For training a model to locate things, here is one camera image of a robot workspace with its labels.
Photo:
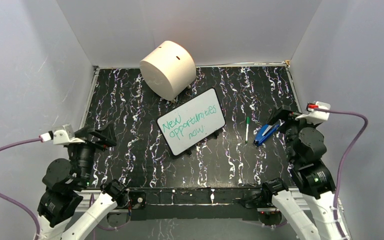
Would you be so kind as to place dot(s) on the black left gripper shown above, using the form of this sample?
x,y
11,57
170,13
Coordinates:
x,y
107,134

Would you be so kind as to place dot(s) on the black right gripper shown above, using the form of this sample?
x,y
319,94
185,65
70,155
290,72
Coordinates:
x,y
284,113

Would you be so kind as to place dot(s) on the black framed whiteboard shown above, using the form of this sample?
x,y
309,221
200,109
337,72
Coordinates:
x,y
192,122

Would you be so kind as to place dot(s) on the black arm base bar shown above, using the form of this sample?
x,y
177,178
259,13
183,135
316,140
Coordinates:
x,y
243,203

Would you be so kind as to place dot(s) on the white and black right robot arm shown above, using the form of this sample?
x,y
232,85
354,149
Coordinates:
x,y
304,150

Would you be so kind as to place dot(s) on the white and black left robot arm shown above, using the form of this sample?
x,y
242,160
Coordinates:
x,y
65,178

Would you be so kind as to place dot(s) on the blue stapler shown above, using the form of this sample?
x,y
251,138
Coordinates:
x,y
266,131

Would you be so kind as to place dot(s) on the cream cylindrical container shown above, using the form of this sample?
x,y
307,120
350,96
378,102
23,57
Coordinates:
x,y
168,70

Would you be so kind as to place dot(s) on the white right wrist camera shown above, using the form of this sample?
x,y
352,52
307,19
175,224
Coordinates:
x,y
315,117

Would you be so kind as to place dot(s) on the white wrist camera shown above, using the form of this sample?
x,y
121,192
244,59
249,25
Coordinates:
x,y
315,117
61,135

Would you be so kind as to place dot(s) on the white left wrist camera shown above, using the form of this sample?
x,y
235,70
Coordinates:
x,y
61,135

